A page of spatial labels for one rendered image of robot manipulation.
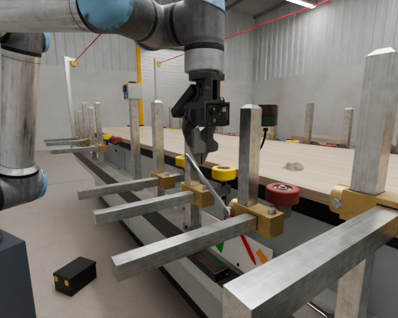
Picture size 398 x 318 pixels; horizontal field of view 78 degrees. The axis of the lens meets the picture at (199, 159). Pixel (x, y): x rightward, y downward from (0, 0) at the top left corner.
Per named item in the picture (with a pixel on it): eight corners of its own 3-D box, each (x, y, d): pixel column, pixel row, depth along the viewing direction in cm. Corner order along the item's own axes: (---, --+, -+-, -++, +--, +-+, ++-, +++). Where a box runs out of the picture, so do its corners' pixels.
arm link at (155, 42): (120, 0, 55) (166, -12, 49) (151, 18, 65) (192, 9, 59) (122, 45, 57) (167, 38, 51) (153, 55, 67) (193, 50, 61)
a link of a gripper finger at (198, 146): (201, 169, 55) (201, 129, 54) (187, 164, 60) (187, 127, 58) (211, 168, 57) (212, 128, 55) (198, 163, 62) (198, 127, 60)
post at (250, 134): (244, 296, 62) (251, 104, 53) (234, 288, 65) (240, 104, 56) (253, 291, 64) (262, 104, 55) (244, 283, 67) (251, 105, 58)
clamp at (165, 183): (162, 190, 93) (162, 178, 92) (148, 182, 104) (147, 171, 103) (176, 187, 96) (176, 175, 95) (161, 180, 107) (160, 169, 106)
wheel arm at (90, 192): (79, 203, 80) (78, 190, 79) (77, 200, 82) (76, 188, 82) (191, 182, 104) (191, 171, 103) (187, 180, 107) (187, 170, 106)
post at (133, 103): (134, 192, 122) (130, 99, 113) (131, 189, 126) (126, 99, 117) (143, 190, 124) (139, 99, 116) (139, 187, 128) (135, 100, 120)
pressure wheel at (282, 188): (283, 239, 57) (286, 192, 55) (256, 226, 64) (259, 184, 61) (302, 230, 62) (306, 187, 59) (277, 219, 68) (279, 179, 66)
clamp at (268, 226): (268, 240, 52) (270, 217, 51) (227, 217, 63) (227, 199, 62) (285, 233, 55) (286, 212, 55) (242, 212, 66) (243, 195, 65)
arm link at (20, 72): (-17, 201, 100) (-19, -3, 77) (28, 189, 115) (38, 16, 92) (4, 218, 95) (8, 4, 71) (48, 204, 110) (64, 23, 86)
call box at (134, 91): (128, 100, 112) (127, 82, 110) (123, 101, 117) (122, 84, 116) (143, 100, 115) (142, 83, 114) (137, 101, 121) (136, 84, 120)
